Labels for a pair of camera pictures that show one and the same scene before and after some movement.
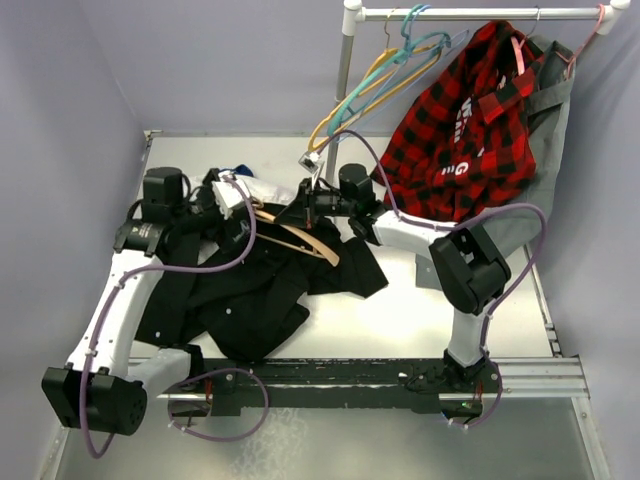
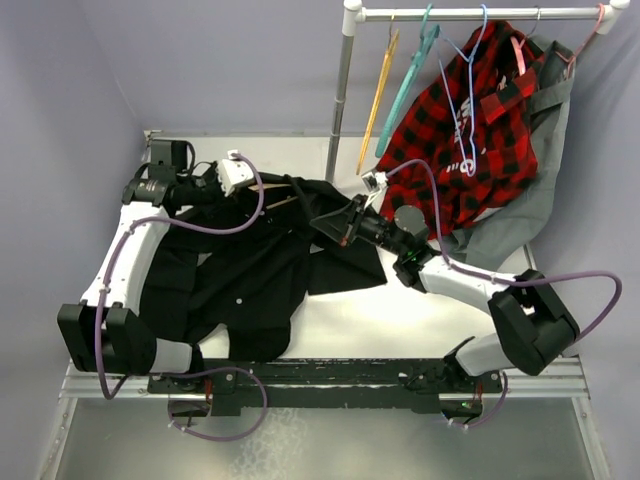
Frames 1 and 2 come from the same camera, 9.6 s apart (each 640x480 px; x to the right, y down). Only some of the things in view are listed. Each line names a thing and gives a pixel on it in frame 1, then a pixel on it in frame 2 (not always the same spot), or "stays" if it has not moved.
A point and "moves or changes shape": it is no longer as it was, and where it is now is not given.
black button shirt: [241, 295] moves or changes shape
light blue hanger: [397, 70] -> [470, 59]
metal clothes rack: [355, 15] stays
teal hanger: [410, 59] -> [428, 35]
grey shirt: [514, 226] stays
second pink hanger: [519, 58] stays
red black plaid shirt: [465, 148] stays
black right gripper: [305, 212] -> [342, 225]
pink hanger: [571, 61] stays
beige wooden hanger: [320, 249] -> [266, 186]
